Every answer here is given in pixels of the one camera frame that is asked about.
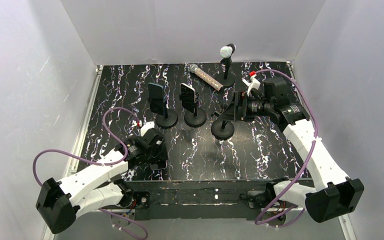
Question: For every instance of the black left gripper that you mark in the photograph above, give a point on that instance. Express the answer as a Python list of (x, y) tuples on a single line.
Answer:
[(158, 153)]

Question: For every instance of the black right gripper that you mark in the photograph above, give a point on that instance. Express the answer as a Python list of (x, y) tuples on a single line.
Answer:
[(239, 107)]

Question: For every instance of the black phone stand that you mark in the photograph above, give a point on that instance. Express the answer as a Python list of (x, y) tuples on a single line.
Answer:
[(222, 129), (166, 120), (194, 115)]

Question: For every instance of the black phone stand front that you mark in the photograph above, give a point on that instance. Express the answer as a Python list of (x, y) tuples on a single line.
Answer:
[(166, 120)]

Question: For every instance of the black smartphone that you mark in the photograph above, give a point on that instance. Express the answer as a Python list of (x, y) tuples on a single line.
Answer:
[(188, 97), (160, 165)]

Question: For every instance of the blue smartphone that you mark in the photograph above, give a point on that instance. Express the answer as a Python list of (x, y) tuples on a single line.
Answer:
[(156, 98)]

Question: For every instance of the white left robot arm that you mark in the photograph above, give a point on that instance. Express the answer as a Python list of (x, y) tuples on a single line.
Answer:
[(61, 202)]

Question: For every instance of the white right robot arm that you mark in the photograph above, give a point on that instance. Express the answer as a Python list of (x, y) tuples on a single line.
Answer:
[(333, 193)]

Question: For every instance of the black microphone stand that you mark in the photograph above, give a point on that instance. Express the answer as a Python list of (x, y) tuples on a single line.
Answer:
[(224, 78)]

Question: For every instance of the glitter handheld microphone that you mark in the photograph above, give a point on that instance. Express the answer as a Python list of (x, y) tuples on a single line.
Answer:
[(194, 69)]

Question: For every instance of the white microphone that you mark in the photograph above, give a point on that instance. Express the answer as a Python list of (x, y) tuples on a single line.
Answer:
[(226, 51)]

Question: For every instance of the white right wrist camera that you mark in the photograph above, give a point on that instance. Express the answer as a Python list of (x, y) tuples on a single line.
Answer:
[(252, 84)]

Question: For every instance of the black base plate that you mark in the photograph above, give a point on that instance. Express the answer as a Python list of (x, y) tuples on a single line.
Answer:
[(195, 199)]

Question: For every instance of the aluminium rail frame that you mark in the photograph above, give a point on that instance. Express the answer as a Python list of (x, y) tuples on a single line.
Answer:
[(334, 193)]

